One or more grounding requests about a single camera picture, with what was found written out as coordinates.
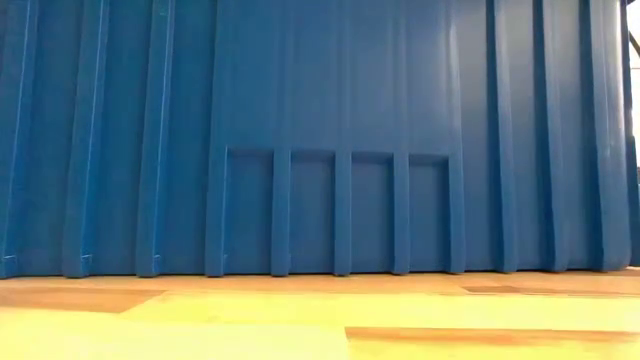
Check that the blue plastic bin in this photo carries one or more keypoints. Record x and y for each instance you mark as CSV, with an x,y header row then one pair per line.
x,y
320,100

